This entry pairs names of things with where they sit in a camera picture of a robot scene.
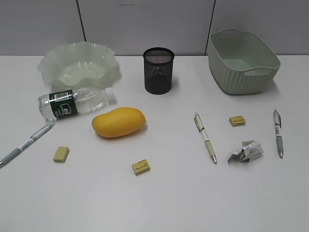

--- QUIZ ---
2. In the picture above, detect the yellow eraser front centre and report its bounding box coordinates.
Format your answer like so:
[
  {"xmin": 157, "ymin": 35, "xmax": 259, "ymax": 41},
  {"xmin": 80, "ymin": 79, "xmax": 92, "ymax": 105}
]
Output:
[{"xmin": 132, "ymin": 159, "xmax": 151, "ymax": 176}]

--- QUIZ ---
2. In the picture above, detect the yellow mango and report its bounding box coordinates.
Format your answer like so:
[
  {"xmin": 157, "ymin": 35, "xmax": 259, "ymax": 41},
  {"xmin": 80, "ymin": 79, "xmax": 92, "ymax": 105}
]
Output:
[{"xmin": 92, "ymin": 107, "xmax": 146, "ymax": 138}]

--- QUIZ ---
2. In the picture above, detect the cream white pen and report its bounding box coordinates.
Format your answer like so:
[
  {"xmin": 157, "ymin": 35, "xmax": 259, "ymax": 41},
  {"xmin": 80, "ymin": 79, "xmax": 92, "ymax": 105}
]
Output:
[{"xmin": 194, "ymin": 112, "xmax": 217, "ymax": 164}]

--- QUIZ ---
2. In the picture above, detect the pale green wavy glass plate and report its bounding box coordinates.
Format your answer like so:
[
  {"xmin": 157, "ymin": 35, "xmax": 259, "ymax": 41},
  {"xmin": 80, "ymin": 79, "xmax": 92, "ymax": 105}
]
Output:
[{"xmin": 37, "ymin": 42, "xmax": 121, "ymax": 90}]

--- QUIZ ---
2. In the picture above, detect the clear water bottle green label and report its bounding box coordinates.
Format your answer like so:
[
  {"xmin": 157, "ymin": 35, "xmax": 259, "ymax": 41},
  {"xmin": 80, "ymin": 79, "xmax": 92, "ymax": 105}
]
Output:
[{"xmin": 38, "ymin": 87, "xmax": 116, "ymax": 119}]

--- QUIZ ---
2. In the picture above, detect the black mesh pen holder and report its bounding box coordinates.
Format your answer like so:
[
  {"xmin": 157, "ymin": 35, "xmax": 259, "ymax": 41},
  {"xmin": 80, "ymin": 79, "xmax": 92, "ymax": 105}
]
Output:
[{"xmin": 143, "ymin": 47, "xmax": 174, "ymax": 95}]

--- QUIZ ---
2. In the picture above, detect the grey pen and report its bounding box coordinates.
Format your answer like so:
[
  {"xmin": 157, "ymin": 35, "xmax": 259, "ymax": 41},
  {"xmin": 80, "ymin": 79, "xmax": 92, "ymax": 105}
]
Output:
[
  {"xmin": 0, "ymin": 123, "xmax": 55, "ymax": 168},
  {"xmin": 273, "ymin": 109, "xmax": 284, "ymax": 159}
]

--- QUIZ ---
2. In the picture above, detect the waste paper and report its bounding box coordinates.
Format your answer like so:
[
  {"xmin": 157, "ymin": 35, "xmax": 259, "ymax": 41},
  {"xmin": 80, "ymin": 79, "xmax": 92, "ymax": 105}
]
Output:
[{"xmin": 227, "ymin": 140, "xmax": 264, "ymax": 163}]

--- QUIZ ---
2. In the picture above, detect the plain yellow eraser left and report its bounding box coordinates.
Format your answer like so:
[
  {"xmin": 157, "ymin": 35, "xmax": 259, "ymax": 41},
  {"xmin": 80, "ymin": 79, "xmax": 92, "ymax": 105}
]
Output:
[{"xmin": 53, "ymin": 146, "xmax": 70, "ymax": 163}]

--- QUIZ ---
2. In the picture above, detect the pale green woven plastic basket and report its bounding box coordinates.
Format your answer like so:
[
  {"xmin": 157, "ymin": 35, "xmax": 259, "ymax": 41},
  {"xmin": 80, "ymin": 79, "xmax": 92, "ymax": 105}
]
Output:
[{"xmin": 208, "ymin": 28, "xmax": 281, "ymax": 95}]

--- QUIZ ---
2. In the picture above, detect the yellow eraser right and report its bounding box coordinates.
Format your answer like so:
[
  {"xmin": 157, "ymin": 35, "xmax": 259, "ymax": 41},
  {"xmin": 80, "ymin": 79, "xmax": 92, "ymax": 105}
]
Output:
[{"xmin": 229, "ymin": 116, "xmax": 246, "ymax": 127}]

